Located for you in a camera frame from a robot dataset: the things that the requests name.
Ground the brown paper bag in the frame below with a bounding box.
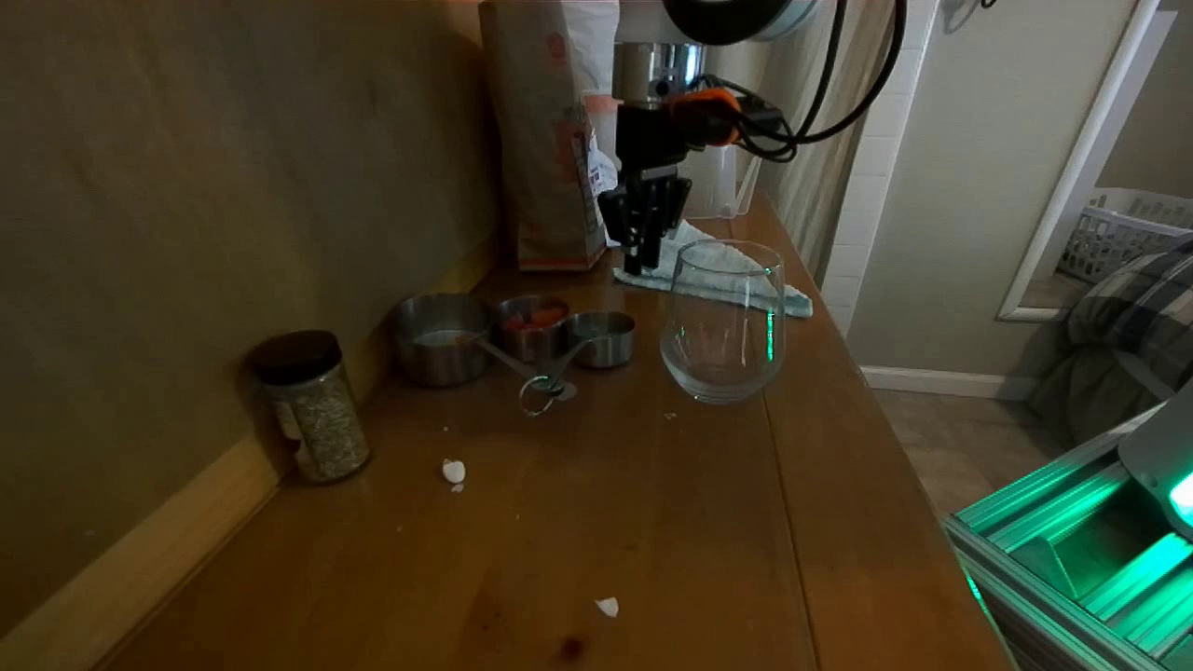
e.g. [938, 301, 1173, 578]
[476, 0, 615, 276]

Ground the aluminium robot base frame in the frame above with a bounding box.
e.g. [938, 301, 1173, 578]
[938, 381, 1193, 671]

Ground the small steel measuring cup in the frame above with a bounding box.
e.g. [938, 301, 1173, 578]
[532, 304, 640, 402]

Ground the white laundry basket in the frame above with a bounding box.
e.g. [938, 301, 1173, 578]
[1053, 183, 1193, 290]

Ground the white door frame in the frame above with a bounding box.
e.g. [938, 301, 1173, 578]
[997, 0, 1183, 327]

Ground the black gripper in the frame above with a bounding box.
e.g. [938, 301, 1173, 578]
[595, 100, 700, 280]

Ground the glass spice jar black lid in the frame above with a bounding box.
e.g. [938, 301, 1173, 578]
[251, 327, 377, 489]

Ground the plaid blanket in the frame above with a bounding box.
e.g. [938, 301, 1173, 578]
[1025, 238, 1193, 439]

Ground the white terry towel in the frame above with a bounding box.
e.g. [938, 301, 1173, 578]
[608, 221, 820, 321]

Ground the medium steel measuring cup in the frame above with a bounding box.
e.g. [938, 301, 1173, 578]
[492, 290, 577, 377]

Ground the large steel measuring cup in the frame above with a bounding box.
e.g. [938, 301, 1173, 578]
[389, 290, 552, 392]

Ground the clear stemless glass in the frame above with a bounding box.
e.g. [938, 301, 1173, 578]
[658, 234, 792, 409]

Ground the wooden backing board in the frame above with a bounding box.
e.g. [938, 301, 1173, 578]
[0, 0, 502, 671]

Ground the wooden pine dresser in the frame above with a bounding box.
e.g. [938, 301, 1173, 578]
[106, 199, 1017, 671]

